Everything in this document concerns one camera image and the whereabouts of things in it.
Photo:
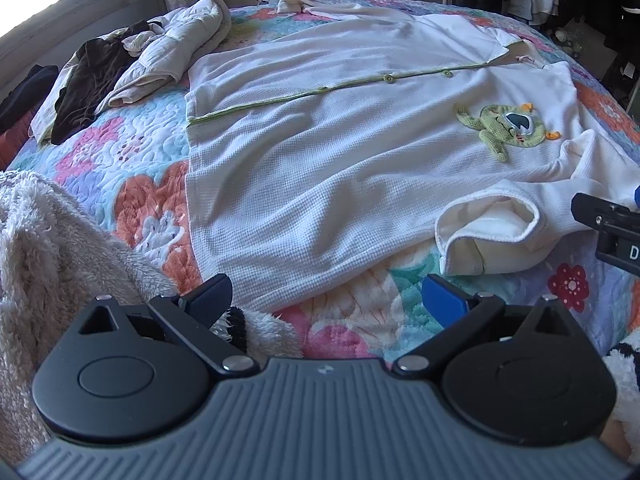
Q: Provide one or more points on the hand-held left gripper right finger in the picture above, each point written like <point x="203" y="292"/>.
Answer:
<point x="442" y="300"/>

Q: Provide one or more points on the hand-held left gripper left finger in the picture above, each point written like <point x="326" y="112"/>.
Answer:
<point x="216" y="297"/>

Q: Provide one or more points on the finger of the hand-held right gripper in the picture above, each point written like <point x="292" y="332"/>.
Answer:
<point x="600" y="212"/>

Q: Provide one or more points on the white waffle shirt monster patch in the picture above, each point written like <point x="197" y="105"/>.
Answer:
<point x="325" y="160"/>

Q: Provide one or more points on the black white fluffy cloth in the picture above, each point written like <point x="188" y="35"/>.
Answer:
<point x="625" y="375"/>

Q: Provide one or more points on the floral patchwork quilt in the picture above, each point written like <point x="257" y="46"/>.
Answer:
<point x="140" y="155"/>

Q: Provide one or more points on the white fleece blanket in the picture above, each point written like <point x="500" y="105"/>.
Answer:
<point x="50" y="245"/>

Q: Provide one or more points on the dark brown garment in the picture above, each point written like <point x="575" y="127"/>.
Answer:
<point x="95" y="75"/>

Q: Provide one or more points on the red cloth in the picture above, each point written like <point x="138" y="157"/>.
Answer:
<point x="12" y="142"/>

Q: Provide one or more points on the cream cloth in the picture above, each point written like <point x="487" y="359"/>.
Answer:
<point x="47" y="105"/>

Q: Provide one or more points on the white puffy jacket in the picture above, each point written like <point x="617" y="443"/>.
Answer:
<point x="170" y="45"/>

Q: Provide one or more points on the dark navy garment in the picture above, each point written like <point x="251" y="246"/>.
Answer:
<point x="27" y="92"/>

